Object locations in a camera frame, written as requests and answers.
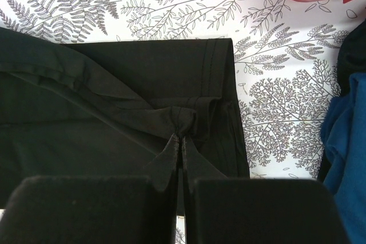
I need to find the black t-shirt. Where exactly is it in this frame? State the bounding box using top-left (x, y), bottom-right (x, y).
top-left (1, 29), bottom-right (249, 209)

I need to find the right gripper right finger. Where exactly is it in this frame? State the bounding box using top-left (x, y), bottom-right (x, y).
top-left (181, 138), bottom-right (349, 243)

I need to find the folded blue t-shirt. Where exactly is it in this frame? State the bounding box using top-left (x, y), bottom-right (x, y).
top-left (317, 29), bottom-right (366, 244)

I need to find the floral patterned table mat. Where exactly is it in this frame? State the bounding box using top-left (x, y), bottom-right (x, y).
top-left (0, 0), bottom-right (366, 244)

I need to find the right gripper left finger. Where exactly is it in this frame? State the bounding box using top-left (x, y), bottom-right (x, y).
top-left (1, 135), bottom-right (180, 243)

